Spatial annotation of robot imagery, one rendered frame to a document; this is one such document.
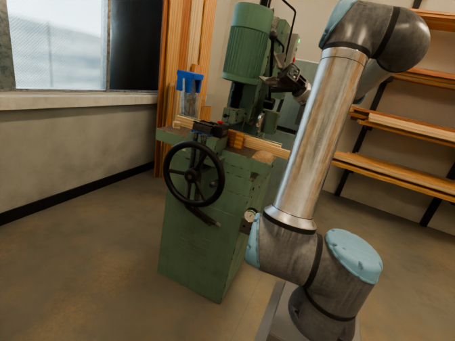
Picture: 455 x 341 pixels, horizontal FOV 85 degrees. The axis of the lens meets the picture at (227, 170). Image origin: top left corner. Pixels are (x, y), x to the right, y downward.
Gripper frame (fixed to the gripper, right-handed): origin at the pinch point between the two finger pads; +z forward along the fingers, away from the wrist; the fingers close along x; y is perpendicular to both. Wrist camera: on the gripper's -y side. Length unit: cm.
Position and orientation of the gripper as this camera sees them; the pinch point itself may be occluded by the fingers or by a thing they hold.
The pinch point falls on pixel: (263, 63)
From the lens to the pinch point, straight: 114.7
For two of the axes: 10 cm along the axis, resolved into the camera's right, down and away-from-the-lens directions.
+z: -7.9, -4.8, -3.7
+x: -3.9, 8.7, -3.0
